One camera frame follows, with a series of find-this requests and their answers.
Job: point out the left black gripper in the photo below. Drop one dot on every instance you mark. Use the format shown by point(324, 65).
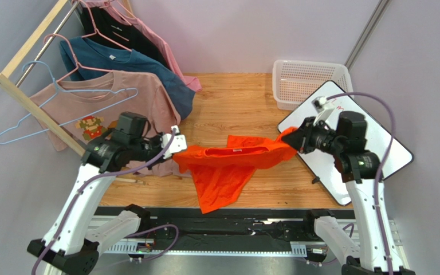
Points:
point(158, 138)

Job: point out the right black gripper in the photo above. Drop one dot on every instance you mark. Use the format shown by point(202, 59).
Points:
point(303, 135)

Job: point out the orange t-shirt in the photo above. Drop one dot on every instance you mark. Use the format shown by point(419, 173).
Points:
point(220, 174)

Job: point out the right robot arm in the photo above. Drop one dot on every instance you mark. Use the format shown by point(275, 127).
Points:
point(361, 172)

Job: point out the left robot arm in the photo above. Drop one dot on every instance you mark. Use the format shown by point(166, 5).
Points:
point(90, 190)

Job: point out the mauve pixel-print t-shirt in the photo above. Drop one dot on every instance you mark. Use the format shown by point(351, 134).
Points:
point(86, 109)

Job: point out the pink hanger on blue shirt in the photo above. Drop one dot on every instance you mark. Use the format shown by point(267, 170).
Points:
point(85, 59)

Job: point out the blue t-shirt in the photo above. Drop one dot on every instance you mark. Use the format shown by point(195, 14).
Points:
point(136, 65)

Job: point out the pink hanger on black shirt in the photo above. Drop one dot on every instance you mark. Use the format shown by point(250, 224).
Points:
point(95, 28)

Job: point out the black t-shirt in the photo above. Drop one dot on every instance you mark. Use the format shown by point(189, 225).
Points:
point(134, 39)

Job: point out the pink t-shirt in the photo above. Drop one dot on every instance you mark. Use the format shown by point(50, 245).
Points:
point(164, 48)

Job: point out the whiteboard with red writing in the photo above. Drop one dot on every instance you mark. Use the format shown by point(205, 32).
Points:
point(378, 138)

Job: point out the white plastic basket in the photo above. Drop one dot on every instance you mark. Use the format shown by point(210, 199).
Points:
point(293, 81)

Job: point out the metal rack rod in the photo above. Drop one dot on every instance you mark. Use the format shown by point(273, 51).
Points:
point(47, 42)

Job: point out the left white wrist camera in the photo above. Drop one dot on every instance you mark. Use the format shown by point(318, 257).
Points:
point(174, 142)

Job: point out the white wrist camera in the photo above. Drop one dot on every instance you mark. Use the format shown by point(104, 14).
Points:
point(324, 109)
point(174, 142)

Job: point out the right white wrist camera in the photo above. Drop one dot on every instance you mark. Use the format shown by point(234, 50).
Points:
point(324, 109)

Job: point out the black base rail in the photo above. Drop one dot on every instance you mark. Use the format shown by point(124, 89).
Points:
point(232, 230)

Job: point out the aluminium mounting frame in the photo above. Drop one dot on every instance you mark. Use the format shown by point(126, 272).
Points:
point(142, 244)

